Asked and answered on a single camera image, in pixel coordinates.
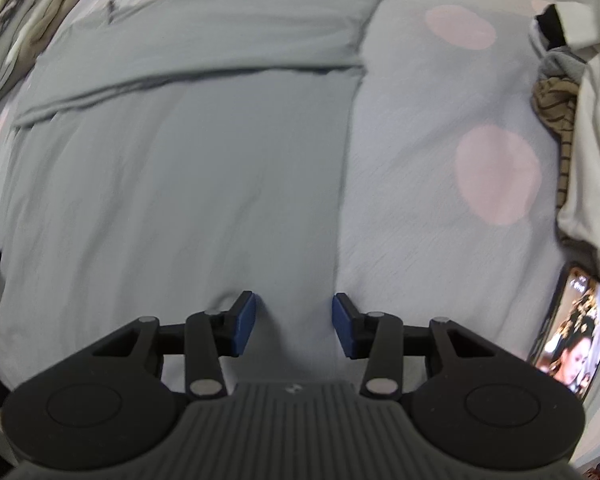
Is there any small grey garment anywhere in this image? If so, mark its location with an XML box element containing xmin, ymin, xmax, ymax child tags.
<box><xmin>535</xmin><ymin>46</ymin><xmax>590</xmax><ymax>82</ymax></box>

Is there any smartphone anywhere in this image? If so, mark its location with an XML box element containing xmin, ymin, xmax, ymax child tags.
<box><xmin>527</xmin><ymin>261</ymin><xmax>600</xmax><ymax>401</ymax></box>

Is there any brown striped garment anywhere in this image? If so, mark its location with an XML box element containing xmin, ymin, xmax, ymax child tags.
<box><xmin>531</xmin><ymin>77</ymin><xmax>581</xmax><ymax>211</ymax></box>

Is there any beige folded garment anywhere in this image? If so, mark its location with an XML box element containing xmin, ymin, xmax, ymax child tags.
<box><xmin>10</xmin><ymin>0</ymin><xmax>90</xmax><ymax>68</ymax></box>

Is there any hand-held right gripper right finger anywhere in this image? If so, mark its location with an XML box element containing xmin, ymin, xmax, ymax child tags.
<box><xmin>331</xmin><ymin>292</ymin><xmax>502</xmax><ymax>404</ymax></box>

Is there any grey shirt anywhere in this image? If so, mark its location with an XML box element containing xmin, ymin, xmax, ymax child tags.
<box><xmin>0</xmin><ymin>0</ymin><xmax>392</xmax><ymax>396</ymax></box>

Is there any black white printed folded garment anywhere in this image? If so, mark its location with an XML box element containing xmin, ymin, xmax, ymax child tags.
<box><xmin>0</xmin><ymin>0</ymin><xmax>58</xmax><ymax>66</ymax></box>

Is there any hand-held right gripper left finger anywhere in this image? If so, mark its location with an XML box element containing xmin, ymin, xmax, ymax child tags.
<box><xmin>92</xmin><ymin>290</ymin><xmax>257</xmax><ymax>402</ymax></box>

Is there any grey pink-dotted bedsheet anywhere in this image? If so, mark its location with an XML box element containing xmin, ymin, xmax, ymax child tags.
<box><xmin>0</xmin><ymin>0</ymin><xmax>600</xmax><ymax>480</ymax></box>

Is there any grey folded garment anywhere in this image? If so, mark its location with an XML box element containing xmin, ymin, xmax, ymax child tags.
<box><xmin>0</xmin><ymin>55</ymin><xmax>36</xmax><ymax>117</ymax></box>

